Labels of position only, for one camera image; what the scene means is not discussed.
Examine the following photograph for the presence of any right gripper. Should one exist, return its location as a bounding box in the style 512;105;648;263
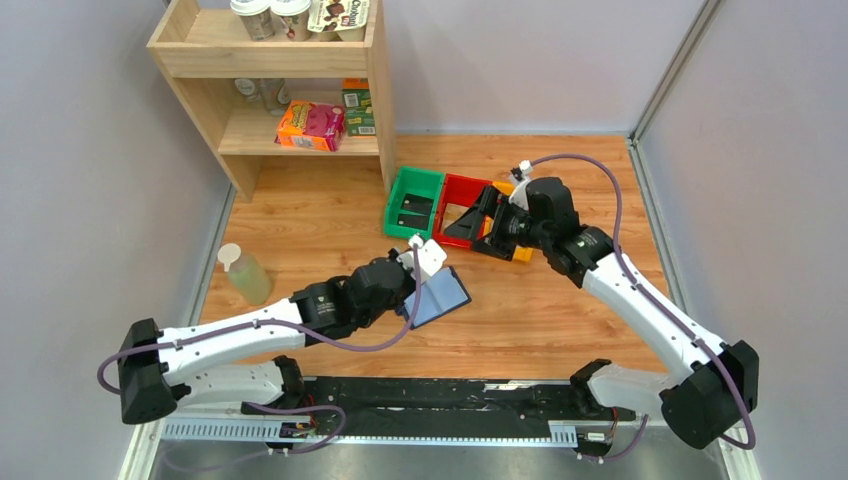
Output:
443;185;550;262

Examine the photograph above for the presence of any navy blue card holder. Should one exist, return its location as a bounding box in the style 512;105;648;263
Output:
411;267;472;329

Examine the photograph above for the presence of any black card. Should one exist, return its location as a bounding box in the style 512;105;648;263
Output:
400;193;434;216
397;213;430;231

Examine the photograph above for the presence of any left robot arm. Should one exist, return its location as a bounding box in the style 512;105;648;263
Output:
97;244;447;425

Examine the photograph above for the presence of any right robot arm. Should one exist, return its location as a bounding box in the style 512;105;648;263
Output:
445;177;759;449

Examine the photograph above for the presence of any black card in bin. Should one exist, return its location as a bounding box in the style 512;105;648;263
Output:
400;193;434;216

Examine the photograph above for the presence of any red plastic bin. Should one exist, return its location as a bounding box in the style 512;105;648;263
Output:
433;174;492;250

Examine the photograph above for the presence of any yellow plastic bin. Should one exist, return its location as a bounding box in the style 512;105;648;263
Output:
474;181;532;263

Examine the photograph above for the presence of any green plastic bin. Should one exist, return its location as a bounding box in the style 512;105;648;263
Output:
383;167;445;240

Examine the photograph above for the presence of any green liquid bottle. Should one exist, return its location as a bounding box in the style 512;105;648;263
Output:
217;243;272;305

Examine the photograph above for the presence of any green juice carton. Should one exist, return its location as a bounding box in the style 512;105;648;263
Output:
342;78;376;137

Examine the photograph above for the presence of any orange pink snack box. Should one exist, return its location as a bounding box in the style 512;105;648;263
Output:
277;100;346;152

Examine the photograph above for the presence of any clear bottle on shelf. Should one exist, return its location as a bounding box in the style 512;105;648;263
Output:
233;78;291;117

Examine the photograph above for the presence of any wooden shelf unit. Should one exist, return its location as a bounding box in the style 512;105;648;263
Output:
147;1;397;202

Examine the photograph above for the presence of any chocolate pudding cup pack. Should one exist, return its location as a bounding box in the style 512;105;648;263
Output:
308;0;371;42

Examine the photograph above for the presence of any white lidded cup right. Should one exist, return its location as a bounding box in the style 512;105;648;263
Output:
270;0;312;42

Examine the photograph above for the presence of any white lidded cup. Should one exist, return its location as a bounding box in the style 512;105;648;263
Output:
230;0;276;41
270;0;312;42

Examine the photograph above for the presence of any white lidded cup left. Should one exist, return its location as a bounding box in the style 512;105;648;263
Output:
230;0;276;41

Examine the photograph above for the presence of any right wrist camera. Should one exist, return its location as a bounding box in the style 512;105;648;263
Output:
509;160;533;211

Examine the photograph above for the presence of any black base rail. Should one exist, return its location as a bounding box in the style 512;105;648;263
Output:
239;374;637;440

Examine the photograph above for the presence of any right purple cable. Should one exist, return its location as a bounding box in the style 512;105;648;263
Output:
519;153;758;464

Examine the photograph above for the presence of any purple cable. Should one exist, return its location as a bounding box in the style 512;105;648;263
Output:
97;243;425;457
519;153;758;464

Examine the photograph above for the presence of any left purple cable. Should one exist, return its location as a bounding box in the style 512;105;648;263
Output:
97;243;425;457

